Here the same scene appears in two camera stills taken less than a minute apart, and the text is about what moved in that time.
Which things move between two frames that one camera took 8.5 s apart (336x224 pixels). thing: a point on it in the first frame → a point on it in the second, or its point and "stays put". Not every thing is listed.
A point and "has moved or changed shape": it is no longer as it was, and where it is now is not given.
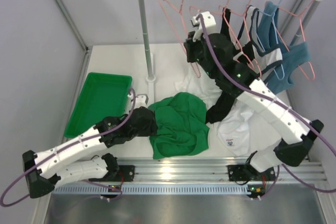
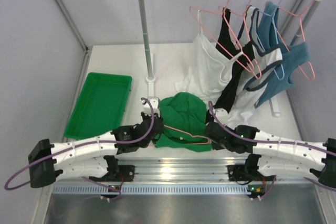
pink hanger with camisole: (224, 10) stays put
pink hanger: (301, 16) stays put
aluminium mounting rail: (212, 171) stays put
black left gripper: (151, 123) → (157, 125)
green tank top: (181, 123) has moved or changed shape
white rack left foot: (150, 81) stays put
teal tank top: (282, 80) stays put
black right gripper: (191, 45) → (217, 146)
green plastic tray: (102, 96) stays put
